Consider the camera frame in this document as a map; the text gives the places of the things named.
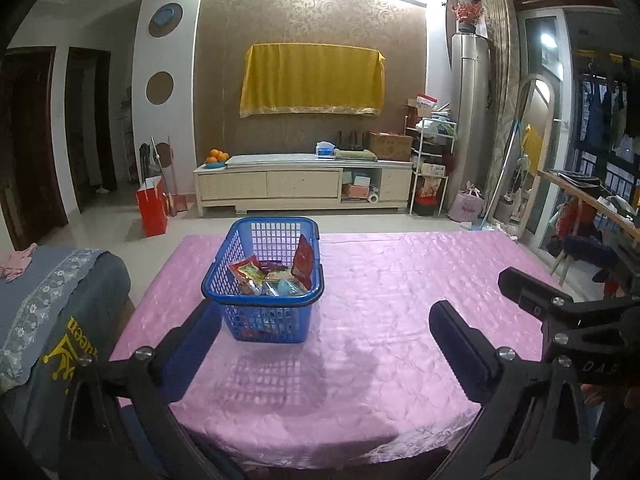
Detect patterned curtain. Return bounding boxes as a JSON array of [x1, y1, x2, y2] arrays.
[[480, 0, 521, 211]]

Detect grey embroidered chair cover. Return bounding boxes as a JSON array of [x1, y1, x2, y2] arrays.
[[0, 245, 132, 461]]

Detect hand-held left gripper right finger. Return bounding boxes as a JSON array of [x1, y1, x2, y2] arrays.
[[429, 300, 594, 480]]

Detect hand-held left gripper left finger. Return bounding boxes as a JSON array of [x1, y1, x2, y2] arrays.
[[60, 299, 241, 480]]

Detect red and yellow snack packet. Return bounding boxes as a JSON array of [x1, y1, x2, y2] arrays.
[[227, 255, 268, 293]]

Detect green folded cloth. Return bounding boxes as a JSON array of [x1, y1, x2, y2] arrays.
[[334, 148, 378, 162]]

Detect pink crumpled cloth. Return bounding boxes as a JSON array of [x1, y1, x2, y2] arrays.
[[0, 242, 38, 281]]

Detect silver tower air conditioner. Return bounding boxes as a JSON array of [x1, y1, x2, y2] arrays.
[[450, 32, 491, 196]]

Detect clear bag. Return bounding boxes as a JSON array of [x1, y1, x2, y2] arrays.
[[265, 277, 306, 297]]

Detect pink quilted tablecloth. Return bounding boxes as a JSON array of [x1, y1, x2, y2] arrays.
[[107, 231, 581, 471]]

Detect arched standing mirror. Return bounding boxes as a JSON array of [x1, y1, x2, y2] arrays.
[[510, 72, 556, 241]]

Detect wooden drying rack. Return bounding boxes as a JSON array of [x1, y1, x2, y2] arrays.
[[537, 170, 640, 273]]

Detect dark wooden door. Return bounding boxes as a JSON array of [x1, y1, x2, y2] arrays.
[[0, 47, 68, 251], [65, 47, 118, 193]]

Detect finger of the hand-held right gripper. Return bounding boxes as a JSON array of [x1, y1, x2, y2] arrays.
[[562, 235, 622, 272], [497, 266, 577, 322]]

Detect person's right hand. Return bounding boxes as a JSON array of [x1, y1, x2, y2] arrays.
[[580, 384, 627, 409]]

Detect beige television cabinet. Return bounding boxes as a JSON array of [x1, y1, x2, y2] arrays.
[[194, 152, 415, 218]]

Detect blue handled mop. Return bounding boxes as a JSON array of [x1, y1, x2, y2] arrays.
[[472, 120, 523, 231]]

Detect black racket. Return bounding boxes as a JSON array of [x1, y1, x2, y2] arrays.
[[139, 135, 176, 216]]

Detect red paper bag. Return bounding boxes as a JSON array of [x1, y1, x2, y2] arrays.
[[135, 176, 170, 238]]

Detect blue plastic basket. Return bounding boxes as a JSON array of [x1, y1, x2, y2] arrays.
[[201, 216, 325, 345]]

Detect white wire shelf rack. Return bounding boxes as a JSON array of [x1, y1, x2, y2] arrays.
[[402, 95, 458, 216]]

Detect red flower vase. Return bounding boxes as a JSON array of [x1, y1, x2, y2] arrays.
[[451, 0, 486, 36]]

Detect hanging clothes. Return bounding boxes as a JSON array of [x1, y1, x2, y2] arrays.
[[580, 75, 640, 151]]

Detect yellow cloth cover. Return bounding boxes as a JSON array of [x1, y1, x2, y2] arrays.
[[239, 43, 387, 119]]

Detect pink shopping bag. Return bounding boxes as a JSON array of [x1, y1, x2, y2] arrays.
[[447, 182, 486, 223]]

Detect brown cardboard box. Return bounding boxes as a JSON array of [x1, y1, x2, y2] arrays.
[[367, 131, 413, 162]]

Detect red gift box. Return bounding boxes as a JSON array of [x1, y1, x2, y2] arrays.
[[414, 175, 448, 216]]

